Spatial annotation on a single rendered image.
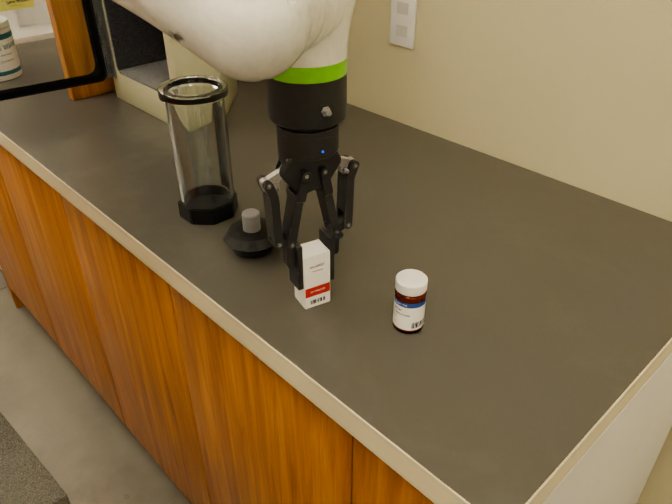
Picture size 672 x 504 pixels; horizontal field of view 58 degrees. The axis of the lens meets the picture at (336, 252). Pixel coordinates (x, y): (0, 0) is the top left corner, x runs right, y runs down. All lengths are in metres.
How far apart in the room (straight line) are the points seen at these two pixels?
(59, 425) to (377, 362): 1.48
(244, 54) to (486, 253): 0.58
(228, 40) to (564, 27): 0.80
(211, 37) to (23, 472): 0.48
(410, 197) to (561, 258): 0.29
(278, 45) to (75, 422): 1.71
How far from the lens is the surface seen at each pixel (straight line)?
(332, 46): 0.68
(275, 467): 1.09
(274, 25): 0.54
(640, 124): 1.21
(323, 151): 0.72
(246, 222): 0.96
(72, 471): 1.99
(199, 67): 1.43
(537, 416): 0.76
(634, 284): 1.01
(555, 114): 1.27
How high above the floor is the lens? 1.48
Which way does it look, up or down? 34 degrees down
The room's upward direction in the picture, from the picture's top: straight up
